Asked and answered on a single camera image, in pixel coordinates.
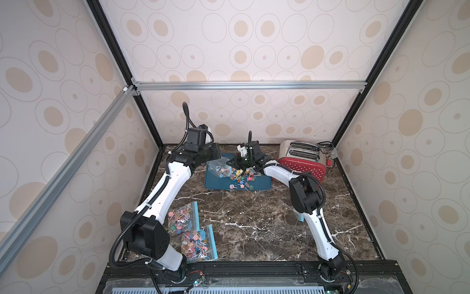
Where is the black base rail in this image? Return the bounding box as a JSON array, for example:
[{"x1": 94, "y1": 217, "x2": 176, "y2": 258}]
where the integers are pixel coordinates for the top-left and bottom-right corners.
[{"x1": 96, "y1": 260, "x2": 412, "y2": 294}]

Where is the left slanted aluminium frame bar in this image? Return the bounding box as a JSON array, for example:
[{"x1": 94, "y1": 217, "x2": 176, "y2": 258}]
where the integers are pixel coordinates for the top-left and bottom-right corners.
[{"x1": 1, "y1": 85, "x2": 136, "y2": 275}]

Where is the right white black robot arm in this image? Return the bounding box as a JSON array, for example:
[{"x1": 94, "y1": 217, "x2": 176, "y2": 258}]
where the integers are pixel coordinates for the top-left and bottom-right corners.
[{"x1": 227, "y1": 141, "x2": 353, "y2": 282}]

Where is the toaster black power cable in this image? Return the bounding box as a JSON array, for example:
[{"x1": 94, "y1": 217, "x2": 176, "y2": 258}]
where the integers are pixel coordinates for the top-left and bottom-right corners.
[{"x1": 316, "y1": 141, "x2": 339, "y2": 170}]

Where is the poured candy pile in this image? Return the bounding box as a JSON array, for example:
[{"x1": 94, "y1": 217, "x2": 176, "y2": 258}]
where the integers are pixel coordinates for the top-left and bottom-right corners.
[{"x1": 220, "y1": 167, "x2": 261, "y2": 190}]

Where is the candy ziploc bag front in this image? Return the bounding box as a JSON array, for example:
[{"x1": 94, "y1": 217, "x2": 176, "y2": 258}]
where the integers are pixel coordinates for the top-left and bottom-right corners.
[{"x1": 181, "y1": 225, "x2": 219, "y2": 263}]

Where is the horizontal aluminium frame bar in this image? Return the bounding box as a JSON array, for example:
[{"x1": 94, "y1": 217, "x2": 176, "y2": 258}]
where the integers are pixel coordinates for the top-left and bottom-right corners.
[{"x1": 135, "y1": 80, "x2": 367, "y2": 91}]

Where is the red silver toaster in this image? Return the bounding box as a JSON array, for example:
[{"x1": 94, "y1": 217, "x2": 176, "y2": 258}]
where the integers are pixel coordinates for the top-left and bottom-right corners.
[{"x1": 278, "y1": 140, "x2": 328, "y2": 182}]

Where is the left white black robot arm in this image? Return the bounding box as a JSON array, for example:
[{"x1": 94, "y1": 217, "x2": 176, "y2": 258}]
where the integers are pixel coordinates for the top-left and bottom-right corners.
[{"x1": 108, "y1": 123, "x2": 221, "y2": 282}]

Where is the teal plastic tray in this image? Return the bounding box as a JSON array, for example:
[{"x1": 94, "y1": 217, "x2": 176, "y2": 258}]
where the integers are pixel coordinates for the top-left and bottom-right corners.
[{"x1": 204, "y1": 153, "x2": 272, "y2": 191}]

